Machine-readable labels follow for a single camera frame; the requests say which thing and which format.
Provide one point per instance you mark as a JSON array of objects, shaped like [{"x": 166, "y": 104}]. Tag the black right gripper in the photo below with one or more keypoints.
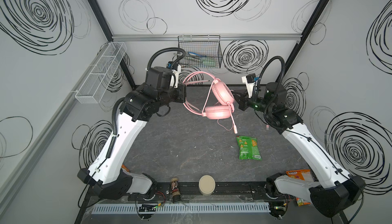
[{"x": 242, "y": 101}]

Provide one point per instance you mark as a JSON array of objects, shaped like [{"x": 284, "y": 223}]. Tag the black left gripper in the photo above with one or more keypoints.
[{"x": 180, "y": 93}]

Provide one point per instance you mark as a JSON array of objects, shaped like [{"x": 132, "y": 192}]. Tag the pink headphones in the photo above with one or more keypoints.
[{"x": 219, "y": 103}]

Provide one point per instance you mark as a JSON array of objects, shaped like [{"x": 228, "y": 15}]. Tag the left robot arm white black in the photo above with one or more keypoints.
[{"x": 130, "y": 114}]

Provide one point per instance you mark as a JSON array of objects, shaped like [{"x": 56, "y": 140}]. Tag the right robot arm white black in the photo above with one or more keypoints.
[{"x": 335, "y": 189}]

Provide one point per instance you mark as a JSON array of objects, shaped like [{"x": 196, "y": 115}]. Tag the green snack bag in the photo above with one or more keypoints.
[{"x": 248, "y": 148}]

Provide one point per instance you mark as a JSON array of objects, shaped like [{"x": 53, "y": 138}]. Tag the orange white snack bag left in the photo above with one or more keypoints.
[{"x": 125, "y": 168}]

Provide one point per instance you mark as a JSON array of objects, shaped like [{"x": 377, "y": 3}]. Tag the beige round lid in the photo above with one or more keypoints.
[{"x": 206, "y": 185}]

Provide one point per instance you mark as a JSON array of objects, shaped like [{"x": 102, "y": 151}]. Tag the orange snack bag right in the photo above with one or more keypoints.
[{"x": 302, "y": 174}]

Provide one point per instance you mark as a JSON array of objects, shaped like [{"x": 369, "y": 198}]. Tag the small brown bottle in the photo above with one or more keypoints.
[{"x": 175, "y": 191}]

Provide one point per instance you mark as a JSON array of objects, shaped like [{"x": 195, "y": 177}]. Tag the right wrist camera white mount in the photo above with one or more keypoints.
[{"x": 250, "y": 82}]

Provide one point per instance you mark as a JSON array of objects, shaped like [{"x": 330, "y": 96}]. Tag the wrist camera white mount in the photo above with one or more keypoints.
[
  {"x": 250, "y": 82},
  {"x": 176, "y": 70}
]

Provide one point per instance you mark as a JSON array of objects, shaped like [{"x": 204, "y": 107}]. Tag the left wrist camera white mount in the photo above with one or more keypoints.
[{"x": 176, "y": 70}]

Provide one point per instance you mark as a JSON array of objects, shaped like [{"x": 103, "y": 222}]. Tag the black wire basket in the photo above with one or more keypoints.
[{"x": 198, "y": 47}]

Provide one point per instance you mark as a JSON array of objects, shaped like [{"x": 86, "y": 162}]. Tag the clear plastic wall shelf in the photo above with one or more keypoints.
[{"x": 105, "y": 65}]

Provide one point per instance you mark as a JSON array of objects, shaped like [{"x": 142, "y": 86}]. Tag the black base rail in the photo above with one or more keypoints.
[{"x": 247, "y": 191}]

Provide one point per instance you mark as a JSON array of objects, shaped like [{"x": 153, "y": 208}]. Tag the white slotted cable duct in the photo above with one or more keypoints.
[{"x": 191, "y": 208}]

